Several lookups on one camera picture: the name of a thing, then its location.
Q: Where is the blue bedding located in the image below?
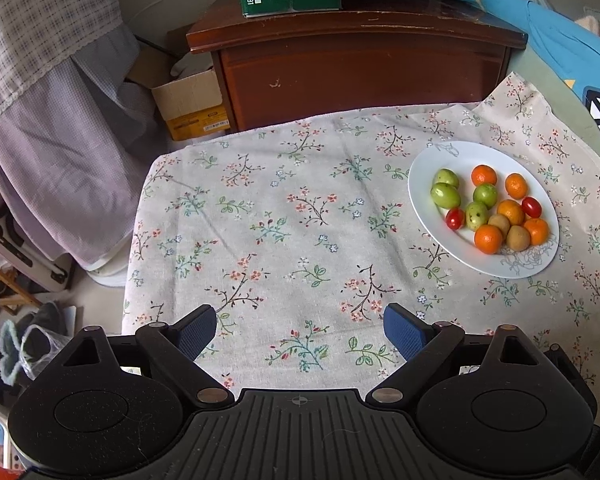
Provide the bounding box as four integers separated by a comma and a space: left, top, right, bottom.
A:
452, 0, 600, 141

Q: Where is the orange mandarin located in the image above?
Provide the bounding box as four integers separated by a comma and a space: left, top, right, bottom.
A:
522, 217, 550, 246
505, 173, 529, 199
474, 224, 505, 254
470, 164, 498, 187
496, 199, 526, 226

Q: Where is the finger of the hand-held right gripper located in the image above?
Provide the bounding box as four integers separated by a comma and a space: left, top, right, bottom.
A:
545, 344, 599, 411

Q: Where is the white oval plate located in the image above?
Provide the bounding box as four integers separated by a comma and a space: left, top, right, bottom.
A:
408, 140, 560, 279

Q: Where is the floral tablecloth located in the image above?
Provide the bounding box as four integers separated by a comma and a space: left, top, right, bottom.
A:
121, 72, 600, 411

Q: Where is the fluffy blue grey slipper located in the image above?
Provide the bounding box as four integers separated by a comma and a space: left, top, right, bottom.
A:
0, 327, 36, 386
30, 302, 68, 341

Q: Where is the dark wooden cabinet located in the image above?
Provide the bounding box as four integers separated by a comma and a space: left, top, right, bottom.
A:
186, 0, 529, 133

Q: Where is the wooden rack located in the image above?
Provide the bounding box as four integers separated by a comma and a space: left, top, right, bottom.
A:
0, 250, 43, 311

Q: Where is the open cardboard box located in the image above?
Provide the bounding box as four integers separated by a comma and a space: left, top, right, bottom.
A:
125, 25, 231, 142

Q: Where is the purple checkered cloth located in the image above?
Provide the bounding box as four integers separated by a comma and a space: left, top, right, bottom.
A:
0, 0, 173, 271

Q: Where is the white round base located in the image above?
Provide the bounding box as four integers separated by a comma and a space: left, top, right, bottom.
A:
87, 252, 131, 288

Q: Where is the spotted green jujube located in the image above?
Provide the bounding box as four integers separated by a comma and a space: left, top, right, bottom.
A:
465, 201, 490, 228

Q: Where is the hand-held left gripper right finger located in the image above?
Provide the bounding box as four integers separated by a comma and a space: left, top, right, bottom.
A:
372, 303, 551, 406

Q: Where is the clear plastic bag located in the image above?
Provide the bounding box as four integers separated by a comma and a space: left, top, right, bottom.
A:
19, 324, 73, 381

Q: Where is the pale green bed sheet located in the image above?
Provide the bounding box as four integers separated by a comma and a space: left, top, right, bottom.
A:
510, 40, 600, 181

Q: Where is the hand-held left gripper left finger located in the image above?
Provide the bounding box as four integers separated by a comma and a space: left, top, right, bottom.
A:
50, 305, 233, 409

